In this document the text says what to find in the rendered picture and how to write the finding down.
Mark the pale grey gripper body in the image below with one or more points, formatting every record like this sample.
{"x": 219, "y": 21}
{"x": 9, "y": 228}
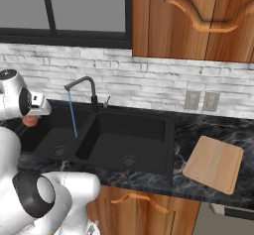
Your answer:
{"x": 40, "y": 109}

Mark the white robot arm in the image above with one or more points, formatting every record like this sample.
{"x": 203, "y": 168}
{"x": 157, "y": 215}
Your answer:
{"x": 20, "y": 153}

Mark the orange pink peach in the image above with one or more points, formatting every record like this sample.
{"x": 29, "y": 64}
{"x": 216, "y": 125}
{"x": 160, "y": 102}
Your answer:
{"x": 30, "y": 121}

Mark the black sink faucet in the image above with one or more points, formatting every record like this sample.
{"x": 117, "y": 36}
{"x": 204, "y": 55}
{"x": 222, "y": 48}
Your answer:
{"x": 93, "y": 95}

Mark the black double basin sink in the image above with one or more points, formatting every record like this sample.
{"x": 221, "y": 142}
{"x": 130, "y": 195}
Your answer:
{"x": 132, "y": 136}

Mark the light wooden cutting board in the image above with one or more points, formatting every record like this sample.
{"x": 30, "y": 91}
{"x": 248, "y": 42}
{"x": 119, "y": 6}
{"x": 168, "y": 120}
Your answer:
{"x": 214, "y": 164}

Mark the blue water stream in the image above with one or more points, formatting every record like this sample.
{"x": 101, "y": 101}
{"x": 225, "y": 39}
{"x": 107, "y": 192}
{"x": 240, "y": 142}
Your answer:
{"x": 72, "y": 116}

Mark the black framed window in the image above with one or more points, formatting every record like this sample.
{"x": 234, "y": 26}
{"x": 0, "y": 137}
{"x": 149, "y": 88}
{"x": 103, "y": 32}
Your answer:
{"x": 66, "y": 35}

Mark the wooden base cupboard door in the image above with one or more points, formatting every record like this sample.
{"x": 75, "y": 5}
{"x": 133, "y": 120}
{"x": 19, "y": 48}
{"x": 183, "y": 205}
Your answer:
{"x": 139, "y": 219}

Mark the grey dishwasher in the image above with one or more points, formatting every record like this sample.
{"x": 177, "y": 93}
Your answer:
{"x": 221, "y": 225}

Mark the grey wall outlet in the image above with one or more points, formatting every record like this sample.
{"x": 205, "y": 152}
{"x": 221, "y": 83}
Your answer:
{"x": 211, "y": 101}
{"x": 192, "y": 100}

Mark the wooden wall cupboard door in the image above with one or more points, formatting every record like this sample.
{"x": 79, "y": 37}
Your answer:
{"x": 231, "y": 37}
{"x": 165, "y": 21}

